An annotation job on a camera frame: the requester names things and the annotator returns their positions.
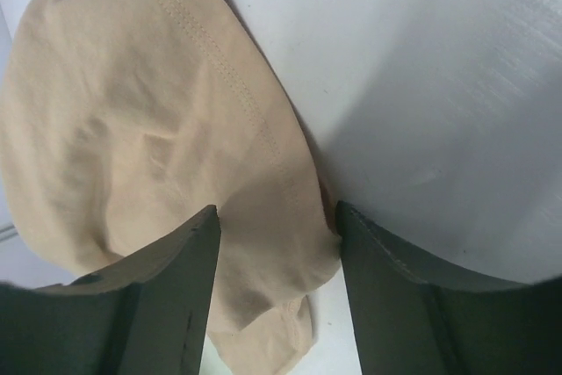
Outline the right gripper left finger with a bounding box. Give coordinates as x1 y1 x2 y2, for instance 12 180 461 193
1 206 220 374

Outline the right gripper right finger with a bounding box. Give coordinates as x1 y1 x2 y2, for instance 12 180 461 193
335 202 561 374

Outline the beige t shirt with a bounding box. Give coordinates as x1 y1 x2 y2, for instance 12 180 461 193
1 0 339 374

